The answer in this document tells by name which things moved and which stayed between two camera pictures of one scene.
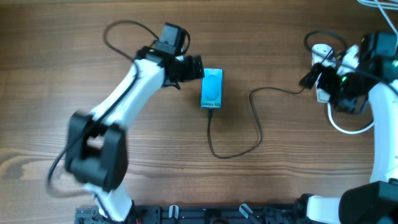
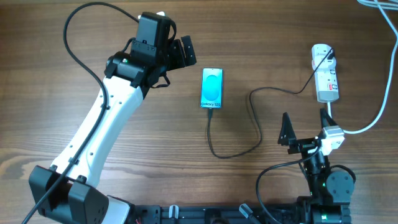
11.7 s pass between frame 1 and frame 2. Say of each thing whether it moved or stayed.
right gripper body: moved
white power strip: stayed
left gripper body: moved
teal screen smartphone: stayed
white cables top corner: stayed
